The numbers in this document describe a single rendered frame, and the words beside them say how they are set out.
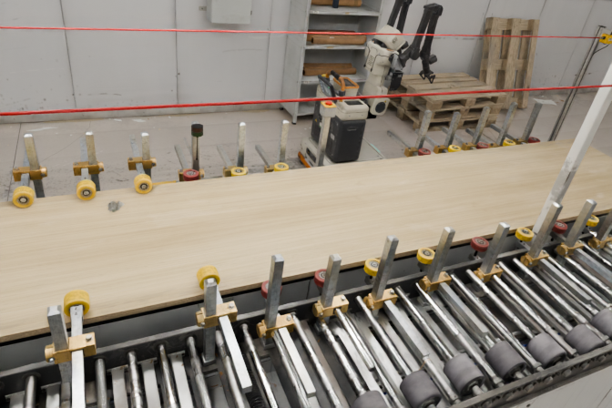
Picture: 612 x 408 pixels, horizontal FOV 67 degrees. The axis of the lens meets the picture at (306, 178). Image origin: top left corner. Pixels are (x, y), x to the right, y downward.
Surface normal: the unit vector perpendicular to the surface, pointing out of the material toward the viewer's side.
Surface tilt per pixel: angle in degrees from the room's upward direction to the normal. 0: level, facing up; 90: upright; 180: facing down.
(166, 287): 0
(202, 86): 90
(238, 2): 90
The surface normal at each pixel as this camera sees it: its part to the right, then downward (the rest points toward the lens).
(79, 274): 0.12, -0.85
